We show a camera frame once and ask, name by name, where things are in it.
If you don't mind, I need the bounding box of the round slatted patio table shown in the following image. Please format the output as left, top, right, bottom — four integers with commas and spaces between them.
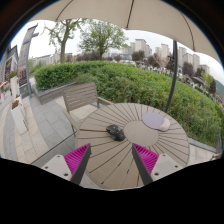
75, 102, 191, 191

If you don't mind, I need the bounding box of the tall white planter with flowers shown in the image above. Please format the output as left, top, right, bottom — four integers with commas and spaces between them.
9, 70, 19, 98

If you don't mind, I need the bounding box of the dark umbrella pole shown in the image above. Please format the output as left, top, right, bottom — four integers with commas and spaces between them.
164, 39, 179, 114

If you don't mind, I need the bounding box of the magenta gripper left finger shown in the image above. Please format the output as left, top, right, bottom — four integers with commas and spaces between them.
41, 143, 92, 186

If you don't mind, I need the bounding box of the grey slatted patio chair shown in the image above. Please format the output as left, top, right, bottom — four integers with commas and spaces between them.
63, 82, 111, 134

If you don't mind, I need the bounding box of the black computer mouse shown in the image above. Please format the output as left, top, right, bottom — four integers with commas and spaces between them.
106, 124, 125, 141

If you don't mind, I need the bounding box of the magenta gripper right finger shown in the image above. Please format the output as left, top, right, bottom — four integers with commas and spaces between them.
131, 142, 184, 186

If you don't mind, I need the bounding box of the lilac mouse pad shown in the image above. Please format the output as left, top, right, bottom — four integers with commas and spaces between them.
142, 112, 171, 132

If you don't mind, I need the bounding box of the green hedge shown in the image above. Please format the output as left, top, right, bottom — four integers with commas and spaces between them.
33, 61, 224, 146

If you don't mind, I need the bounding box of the grey signpost pillar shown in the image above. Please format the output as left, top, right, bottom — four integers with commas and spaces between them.
18, 26, 37, 98

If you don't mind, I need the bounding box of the white planter box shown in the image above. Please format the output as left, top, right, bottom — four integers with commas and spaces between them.
11, 100, 28, 134

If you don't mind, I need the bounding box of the beige patio umbrella canopy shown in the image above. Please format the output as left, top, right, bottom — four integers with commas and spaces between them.
31, 0, 221, 62

